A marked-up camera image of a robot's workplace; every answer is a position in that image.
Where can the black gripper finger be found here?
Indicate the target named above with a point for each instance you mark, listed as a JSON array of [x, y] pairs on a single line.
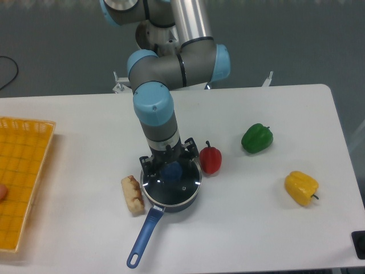
[[190, 154], [148, 167]]

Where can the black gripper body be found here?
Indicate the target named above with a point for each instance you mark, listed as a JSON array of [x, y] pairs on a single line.
[[168, 155]]

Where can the glass lid with blue knob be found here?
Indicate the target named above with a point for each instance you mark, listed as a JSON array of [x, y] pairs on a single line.
[[174, 188]]

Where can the dark pot with blue handle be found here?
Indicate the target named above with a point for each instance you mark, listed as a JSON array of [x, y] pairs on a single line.
[[155, 213]]

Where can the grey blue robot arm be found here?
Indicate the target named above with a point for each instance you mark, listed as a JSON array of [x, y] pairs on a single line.
[[198, 59]]

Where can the red bell pepper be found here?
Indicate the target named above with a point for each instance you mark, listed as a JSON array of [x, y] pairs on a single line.
[[210, 159]]

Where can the toasted bread piece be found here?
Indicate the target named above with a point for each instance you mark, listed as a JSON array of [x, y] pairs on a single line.
[[133, 195]]

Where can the green bell pepper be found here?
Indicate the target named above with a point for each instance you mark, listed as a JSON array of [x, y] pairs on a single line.
[[257, 138]]

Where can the yellow bell pepper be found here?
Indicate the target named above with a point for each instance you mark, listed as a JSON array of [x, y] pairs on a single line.
[[301, 187]]

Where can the yellow plastic basket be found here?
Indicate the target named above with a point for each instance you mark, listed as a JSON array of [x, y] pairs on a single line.
[[24, 147]]

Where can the black device at table edge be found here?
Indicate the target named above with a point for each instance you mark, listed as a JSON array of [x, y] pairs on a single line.
[[358, 238]]

